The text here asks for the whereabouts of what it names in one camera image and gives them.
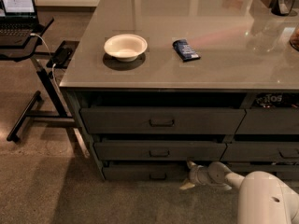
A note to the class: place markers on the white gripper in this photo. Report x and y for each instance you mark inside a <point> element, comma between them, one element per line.
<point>196,176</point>

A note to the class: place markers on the grey drawer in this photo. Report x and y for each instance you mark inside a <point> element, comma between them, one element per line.
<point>145,173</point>
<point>261,151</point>
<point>270,121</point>
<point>283,172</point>
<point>164,120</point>
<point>159,151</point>

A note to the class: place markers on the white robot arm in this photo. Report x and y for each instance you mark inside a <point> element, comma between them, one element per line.
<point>262,198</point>

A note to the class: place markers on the grey drawer cabinet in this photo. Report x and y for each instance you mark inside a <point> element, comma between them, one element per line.
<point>156,84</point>

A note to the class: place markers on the chips bag in drawer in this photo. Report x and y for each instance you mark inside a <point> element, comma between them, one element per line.
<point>268,100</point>

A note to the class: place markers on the blue snack packet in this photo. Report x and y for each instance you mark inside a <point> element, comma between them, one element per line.
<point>185,51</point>

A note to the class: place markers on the white bowl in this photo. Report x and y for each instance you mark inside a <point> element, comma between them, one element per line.
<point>125,48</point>

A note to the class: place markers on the brown round object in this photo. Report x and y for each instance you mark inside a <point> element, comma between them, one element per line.
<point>294,39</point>

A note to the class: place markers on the black power adapter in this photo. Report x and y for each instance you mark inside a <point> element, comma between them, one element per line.
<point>61,55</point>

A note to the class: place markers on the black laptop stand table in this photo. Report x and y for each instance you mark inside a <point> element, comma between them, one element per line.
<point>45,67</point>

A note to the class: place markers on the black laptop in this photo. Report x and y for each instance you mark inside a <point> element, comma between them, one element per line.
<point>17,21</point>

